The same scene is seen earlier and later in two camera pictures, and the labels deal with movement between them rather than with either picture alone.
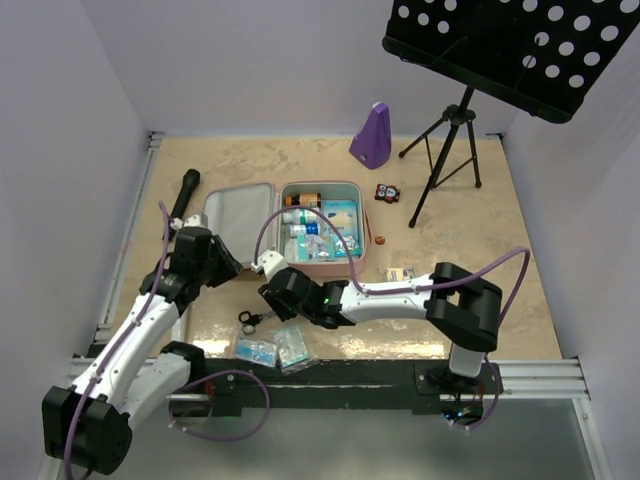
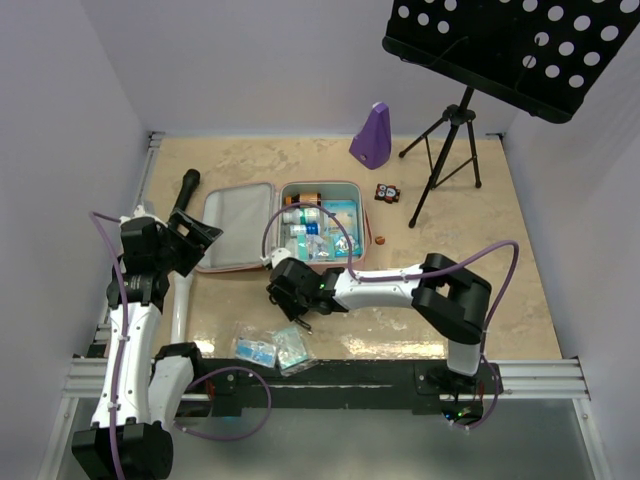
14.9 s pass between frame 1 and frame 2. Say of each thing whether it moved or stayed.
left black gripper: moved
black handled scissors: moved
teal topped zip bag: stayed
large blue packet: stayed
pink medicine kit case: stayed
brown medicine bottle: stayed
